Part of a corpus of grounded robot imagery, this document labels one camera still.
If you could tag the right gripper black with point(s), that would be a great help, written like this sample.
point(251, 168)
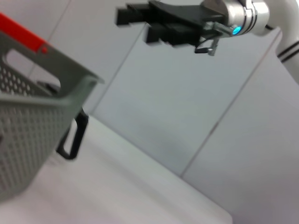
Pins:
point(184, 23)

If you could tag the grey perforated storage bin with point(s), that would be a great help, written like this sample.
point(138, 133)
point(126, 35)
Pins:
point(28, 130)

